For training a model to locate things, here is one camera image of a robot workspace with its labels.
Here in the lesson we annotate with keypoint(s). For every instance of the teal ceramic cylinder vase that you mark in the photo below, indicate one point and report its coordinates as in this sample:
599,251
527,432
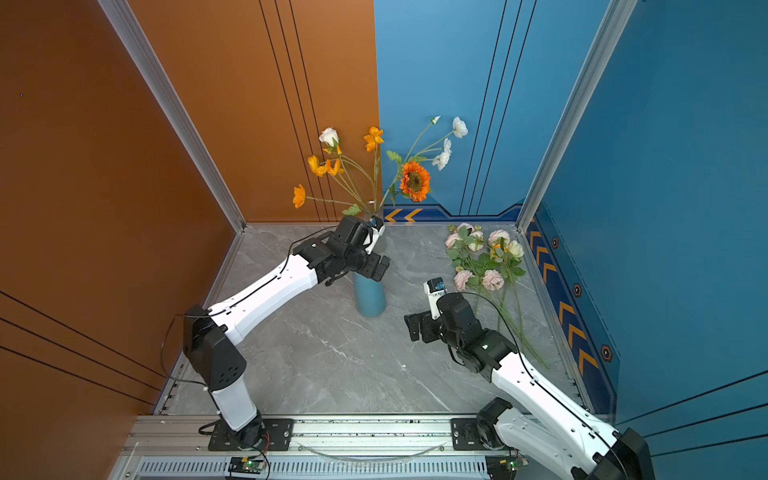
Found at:
370,296

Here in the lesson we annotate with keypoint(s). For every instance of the pink rose stem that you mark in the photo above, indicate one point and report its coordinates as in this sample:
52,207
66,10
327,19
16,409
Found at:
462,278

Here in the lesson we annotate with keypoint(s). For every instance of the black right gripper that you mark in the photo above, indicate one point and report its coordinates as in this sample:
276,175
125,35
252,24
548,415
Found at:
426,321

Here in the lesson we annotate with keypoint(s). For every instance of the mixed flower bunch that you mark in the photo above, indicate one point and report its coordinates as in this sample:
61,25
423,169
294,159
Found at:
469,248

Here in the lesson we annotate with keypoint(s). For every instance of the left aluminium corner post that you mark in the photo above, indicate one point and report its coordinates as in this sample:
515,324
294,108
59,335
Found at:
129,31

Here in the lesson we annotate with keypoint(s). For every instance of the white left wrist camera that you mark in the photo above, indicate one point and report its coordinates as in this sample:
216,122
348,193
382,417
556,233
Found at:
375,229

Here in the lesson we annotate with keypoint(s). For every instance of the right aluminium corner post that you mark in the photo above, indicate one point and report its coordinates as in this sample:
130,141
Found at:
611,28

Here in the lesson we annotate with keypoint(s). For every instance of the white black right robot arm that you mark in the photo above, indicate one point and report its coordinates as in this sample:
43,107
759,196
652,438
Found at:
535,418

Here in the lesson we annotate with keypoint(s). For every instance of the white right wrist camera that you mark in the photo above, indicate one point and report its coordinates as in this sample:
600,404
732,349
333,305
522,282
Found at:
434,289

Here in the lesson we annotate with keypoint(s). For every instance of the right green circuit board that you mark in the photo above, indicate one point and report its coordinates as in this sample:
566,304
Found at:
504,468

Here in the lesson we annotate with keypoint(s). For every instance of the orange poppy spray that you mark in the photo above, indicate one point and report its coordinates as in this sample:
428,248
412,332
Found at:
331,195
374,140

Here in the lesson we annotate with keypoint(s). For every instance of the white rose stem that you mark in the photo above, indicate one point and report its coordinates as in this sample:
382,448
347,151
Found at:
349,174

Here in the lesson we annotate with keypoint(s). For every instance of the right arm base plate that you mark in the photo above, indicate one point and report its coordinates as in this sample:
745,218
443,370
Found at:
469,434

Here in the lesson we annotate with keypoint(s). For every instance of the pink carnation stem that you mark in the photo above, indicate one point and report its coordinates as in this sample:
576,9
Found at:
505,294

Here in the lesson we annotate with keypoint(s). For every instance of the green circuit board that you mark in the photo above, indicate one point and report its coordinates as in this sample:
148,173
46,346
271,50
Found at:
504,468
247,467

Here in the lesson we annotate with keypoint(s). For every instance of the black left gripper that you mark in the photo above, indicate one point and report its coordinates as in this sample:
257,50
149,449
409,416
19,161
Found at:
371,271

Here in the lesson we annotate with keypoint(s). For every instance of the orange sunflower stem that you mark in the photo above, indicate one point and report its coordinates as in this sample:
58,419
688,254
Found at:
412,181

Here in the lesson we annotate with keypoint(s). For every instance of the white ranunculus spray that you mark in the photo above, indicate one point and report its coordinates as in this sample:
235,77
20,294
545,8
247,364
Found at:
438,153

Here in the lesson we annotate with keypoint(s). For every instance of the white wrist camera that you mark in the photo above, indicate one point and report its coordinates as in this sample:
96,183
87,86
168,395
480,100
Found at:
434,289
375,229

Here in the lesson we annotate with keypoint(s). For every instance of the aluminium front rail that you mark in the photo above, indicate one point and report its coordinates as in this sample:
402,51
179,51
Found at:
375,435

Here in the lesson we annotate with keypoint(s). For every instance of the left green circuit board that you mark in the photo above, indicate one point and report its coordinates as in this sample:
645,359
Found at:
247,467

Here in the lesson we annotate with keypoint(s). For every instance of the aluminium corner post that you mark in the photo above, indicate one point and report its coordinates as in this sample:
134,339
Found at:
611,28
129,31

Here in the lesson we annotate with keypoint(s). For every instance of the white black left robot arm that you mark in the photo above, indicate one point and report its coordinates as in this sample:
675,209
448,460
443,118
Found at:
211,335

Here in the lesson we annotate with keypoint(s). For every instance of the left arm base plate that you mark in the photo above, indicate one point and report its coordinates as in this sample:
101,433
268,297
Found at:
270,433

